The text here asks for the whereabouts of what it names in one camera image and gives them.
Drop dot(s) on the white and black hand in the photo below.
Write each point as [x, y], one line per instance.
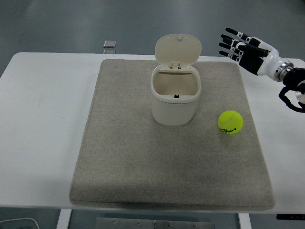
[267, 62]

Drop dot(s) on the yellow-green tennis ball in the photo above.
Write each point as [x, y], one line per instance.
[230, 122]

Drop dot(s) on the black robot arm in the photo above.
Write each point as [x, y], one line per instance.
[294, 82]

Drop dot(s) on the cream lidded bin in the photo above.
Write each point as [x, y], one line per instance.
[175, 81]

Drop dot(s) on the beige fabric mat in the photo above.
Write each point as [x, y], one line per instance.
[171, 152]

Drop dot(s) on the black table control panel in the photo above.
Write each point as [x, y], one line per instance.
[290, 216]

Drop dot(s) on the silver floor socket plate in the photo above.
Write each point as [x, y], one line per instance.
[109, 46]

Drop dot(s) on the white table leg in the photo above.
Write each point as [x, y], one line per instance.
[64, 219]
[244, 221]

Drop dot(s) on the grey metal plate with screws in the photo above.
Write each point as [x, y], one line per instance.
[155, 223]

